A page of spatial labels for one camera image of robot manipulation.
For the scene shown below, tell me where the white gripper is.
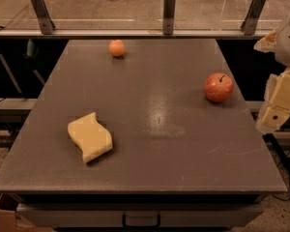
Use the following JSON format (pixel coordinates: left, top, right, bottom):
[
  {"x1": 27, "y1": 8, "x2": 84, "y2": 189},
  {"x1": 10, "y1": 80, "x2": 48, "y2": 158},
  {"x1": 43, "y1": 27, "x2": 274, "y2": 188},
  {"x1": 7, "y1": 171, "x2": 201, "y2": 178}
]
[{"x1": 253, "y1": 12, "x2": 290, "y2": 134}]

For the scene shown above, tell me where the red apple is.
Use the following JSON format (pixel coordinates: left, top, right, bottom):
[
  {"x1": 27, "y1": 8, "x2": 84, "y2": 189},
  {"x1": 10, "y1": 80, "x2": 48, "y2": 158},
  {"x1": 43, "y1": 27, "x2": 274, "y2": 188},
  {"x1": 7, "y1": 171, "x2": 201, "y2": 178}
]
[{"x1": 204, "y1": 72, "x2": 234, "y2": 103}]

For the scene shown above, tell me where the orange fruit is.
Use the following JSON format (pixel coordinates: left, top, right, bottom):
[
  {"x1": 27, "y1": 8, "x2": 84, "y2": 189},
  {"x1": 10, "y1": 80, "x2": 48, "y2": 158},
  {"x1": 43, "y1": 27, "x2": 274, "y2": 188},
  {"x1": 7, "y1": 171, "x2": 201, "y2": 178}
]
[{"x1": 109, "y1": 40, "x2": 125, "y2": 57}]

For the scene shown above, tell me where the yellow wavy sponge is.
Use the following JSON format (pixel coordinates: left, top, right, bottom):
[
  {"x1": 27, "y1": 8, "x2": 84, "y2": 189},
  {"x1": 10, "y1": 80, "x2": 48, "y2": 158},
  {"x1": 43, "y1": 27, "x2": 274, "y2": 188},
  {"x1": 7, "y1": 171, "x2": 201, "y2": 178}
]
[{"x1": 68, "y1": 112, "x2": 113, "y2": 163}]

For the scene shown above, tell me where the clear acrylic barrier panel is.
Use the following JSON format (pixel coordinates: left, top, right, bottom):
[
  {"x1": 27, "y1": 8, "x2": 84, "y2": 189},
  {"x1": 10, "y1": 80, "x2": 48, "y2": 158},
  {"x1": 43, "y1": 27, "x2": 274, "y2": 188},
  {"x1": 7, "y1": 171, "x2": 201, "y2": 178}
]
[{"x1": 3, "y1": 0, "x2": 283, "y2": 31}]

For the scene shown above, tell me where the cardboard box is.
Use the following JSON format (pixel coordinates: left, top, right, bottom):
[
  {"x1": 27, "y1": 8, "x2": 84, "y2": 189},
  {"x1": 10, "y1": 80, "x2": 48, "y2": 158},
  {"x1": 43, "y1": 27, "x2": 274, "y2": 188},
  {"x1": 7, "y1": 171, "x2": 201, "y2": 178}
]
[{"x1": 0, "y1": 194, "x2": 52, "y2": 232}]

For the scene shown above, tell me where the middle metal bracket post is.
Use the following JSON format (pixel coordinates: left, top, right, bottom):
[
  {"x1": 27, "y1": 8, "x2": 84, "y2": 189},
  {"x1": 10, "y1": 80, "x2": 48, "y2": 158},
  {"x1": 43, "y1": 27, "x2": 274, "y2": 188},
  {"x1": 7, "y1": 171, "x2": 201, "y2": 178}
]
[{"x1": 162, "y1": 0, "x2": 176, "y2": 35}]

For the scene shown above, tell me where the left metal bracket post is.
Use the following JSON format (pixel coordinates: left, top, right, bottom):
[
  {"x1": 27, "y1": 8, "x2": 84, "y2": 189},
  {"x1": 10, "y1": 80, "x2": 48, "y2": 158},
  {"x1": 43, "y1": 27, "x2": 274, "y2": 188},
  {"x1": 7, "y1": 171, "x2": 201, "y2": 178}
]
[{"x1": 30, "y1": 0, "x2": 54, "y2": 35}]

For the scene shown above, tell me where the grey drawer with handle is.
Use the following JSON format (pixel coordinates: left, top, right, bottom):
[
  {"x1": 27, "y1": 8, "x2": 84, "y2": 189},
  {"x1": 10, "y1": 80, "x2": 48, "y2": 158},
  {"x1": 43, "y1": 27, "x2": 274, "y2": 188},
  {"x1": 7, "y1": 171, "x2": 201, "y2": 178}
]
[{"x1": 17, "y1": 203, "x2": 263, "y2": 229}]

